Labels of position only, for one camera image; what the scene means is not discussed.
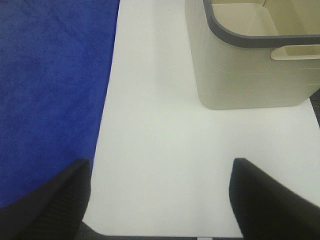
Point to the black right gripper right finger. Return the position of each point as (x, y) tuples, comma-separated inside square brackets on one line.
[(267, 210)]

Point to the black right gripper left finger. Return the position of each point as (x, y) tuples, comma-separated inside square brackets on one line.
[(53, 211)]

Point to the blue microfibre towel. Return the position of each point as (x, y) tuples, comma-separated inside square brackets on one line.
[(55, 63)]

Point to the beige bin with grey rim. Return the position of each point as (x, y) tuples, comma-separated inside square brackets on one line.
[(254, 53)]

